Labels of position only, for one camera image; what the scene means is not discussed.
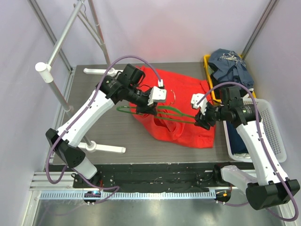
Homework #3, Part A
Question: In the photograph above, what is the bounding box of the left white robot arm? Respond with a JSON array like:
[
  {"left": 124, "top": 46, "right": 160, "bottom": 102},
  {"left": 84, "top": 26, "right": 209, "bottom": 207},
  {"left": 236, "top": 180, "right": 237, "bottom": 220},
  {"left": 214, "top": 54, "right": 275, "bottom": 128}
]
[{"left": 46, "top": 64, "right": 165, "bottom": 188}]

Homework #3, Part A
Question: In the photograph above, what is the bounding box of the white plastic laundry basket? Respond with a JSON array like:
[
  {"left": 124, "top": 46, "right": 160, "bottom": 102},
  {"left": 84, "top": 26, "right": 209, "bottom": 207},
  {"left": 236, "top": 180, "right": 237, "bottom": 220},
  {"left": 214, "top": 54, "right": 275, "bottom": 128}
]
[{"left": 223, "top": 99, "right": 287, "bottom": 163}]

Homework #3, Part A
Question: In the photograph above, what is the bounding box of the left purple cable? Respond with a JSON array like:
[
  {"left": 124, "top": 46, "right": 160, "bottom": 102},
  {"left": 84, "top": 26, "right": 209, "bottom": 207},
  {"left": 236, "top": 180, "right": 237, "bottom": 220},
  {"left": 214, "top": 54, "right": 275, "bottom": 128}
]
[{"left": 45, "top": 55, "right": 165, "bottom": 204}]

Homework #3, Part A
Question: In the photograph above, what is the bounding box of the blue grey garment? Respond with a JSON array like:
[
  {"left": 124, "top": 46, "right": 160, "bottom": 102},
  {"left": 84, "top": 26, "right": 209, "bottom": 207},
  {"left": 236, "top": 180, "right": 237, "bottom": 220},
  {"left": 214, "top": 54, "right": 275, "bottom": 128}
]
[{"left": 208, "top": 48, "right": 255, "bottom": 90}]

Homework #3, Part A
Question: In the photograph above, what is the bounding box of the red tank top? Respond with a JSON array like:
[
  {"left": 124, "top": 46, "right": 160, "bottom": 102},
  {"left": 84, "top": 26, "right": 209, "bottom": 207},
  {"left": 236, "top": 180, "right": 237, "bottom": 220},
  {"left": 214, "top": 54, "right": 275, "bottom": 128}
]
[{"left": 133, "top": 69, "right": 215, "bottom": 148}]

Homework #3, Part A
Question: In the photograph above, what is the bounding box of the green clothes hanger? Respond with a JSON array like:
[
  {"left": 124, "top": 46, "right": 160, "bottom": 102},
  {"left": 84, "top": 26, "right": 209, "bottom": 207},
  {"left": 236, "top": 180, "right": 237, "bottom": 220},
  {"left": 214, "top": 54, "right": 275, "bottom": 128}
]
[{"left": 116, "top": 105, "right": 195, "bottom": 124}]

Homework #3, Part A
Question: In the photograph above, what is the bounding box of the navy garment in basket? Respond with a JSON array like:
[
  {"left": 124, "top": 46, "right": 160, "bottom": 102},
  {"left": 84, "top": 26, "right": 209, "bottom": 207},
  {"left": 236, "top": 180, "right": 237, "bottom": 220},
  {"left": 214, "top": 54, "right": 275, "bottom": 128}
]
[{"left": 226, "top": 121, "right": 248, "bottom": 154}]

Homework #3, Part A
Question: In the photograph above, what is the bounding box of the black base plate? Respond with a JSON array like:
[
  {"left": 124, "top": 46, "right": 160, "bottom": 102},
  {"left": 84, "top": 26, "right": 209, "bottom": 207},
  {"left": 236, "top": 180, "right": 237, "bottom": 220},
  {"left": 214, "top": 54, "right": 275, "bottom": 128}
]
[{"left": 47, "top": 162, "right": 231, "bottom": 193}]

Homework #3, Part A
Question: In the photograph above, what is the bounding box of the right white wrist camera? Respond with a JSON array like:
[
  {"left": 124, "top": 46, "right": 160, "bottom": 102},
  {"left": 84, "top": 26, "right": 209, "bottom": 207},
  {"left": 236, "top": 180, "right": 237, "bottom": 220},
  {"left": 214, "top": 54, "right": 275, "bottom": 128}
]
[{"left": 190, "top": 93, "right": 207, "bottom": 114}]

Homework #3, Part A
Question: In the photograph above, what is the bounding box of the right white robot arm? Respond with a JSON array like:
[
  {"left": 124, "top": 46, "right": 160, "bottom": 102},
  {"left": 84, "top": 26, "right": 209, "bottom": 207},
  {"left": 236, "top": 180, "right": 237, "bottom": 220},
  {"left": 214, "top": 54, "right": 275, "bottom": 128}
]
[{"left": 191, "top": 83, "right": 300, "bottom": 210}]

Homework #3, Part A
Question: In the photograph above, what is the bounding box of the yellow plastic tray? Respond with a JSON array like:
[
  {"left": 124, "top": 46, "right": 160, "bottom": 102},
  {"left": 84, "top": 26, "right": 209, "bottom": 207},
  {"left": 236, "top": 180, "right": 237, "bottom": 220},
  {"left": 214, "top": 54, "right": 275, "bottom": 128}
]
[{"left": 203, "top": 54, "right": 257, "bottom": 104}]

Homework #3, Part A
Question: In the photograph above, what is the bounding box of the white slotted cable duct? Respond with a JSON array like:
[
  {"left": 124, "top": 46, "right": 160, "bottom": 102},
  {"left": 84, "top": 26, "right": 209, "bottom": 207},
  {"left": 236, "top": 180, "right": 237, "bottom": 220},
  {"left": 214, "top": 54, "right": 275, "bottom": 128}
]
[{"left": 40, "top": 190, "right": 216, "bottom": 200}]

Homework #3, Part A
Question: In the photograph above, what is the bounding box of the grey clothes hanger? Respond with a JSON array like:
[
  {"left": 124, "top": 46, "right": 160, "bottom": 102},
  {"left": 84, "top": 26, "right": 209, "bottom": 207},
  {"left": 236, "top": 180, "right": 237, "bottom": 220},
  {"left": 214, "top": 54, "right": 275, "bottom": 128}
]
[{"left": 78, "top": 11, "right": 103, "bottom": 49}]

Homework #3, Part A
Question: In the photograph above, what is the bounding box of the metal clothes rack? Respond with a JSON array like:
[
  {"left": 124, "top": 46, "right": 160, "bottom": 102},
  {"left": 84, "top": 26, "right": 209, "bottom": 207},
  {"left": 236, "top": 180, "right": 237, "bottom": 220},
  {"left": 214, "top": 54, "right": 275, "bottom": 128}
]
[{"left": 35, "top": 0, "right": 127, "bottom": 153}]

